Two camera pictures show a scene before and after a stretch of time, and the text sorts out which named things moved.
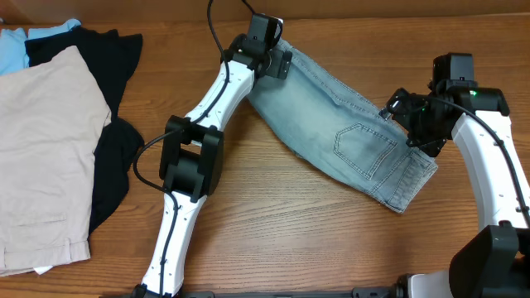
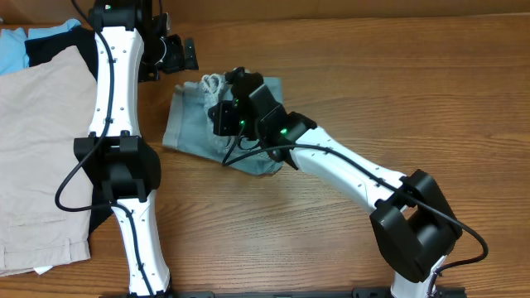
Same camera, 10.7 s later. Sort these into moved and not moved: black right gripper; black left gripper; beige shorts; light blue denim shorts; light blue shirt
Moved: black left gripper; light blue denim shorts; black right gripper
Not moved: beige shorts; light blue shirt
